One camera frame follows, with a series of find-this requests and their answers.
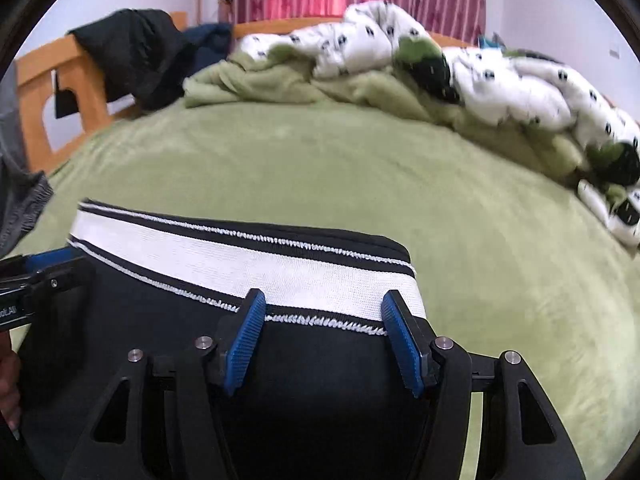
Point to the wooden bed frame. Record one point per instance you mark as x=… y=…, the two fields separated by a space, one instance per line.
x=35 y=110

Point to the green fleece bed blanket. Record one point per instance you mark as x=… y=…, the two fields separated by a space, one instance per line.
x=325 y=170

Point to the black garment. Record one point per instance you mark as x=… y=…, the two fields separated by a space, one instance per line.
x=135 y=50

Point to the navy blue garment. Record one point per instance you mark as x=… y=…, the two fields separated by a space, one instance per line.
x=207 y=40

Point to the teal object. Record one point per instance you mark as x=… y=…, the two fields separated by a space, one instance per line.
x=489 y=42

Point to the person's left hand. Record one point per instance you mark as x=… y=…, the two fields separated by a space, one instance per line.
x=7 y=390

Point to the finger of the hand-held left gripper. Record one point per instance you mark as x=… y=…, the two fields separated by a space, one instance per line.
x=55 y=264

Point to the black pants with white waistband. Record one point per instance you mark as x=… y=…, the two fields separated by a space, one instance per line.
x=320 y=410

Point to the white and green patterned quilt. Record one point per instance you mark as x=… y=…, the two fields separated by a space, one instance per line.
x=365 y=45

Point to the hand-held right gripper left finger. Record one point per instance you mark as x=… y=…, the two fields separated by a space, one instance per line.
x=242 y=345

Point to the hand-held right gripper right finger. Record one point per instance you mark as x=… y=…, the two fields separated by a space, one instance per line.
x=405 y=345

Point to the grey denim pants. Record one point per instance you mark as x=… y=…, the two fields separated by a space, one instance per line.
x=12 y=180

